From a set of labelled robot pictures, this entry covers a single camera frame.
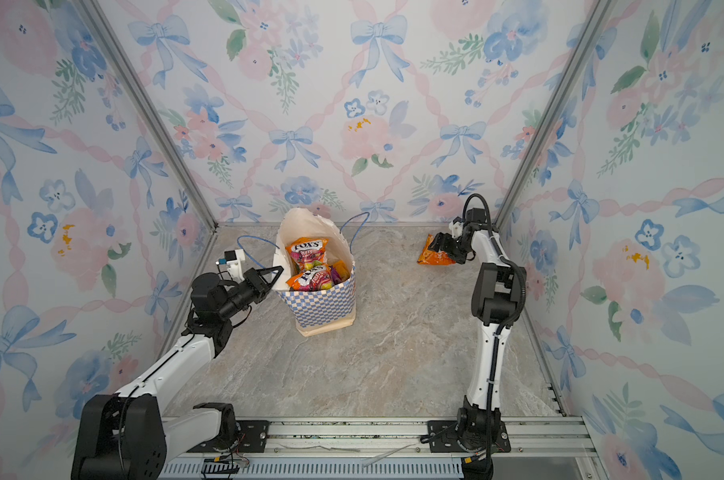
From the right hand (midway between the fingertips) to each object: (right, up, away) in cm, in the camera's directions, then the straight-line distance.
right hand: (440, 249), depth 107 cm
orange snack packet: (-4, -3, 0) cm, 5 cm away
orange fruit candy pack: (-43, -2, -23) cm, 49 cm away
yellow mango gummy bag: (-34, -7, -10) cm, 36 cm away
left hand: (-48, -5, -29) cm, 56 cm away
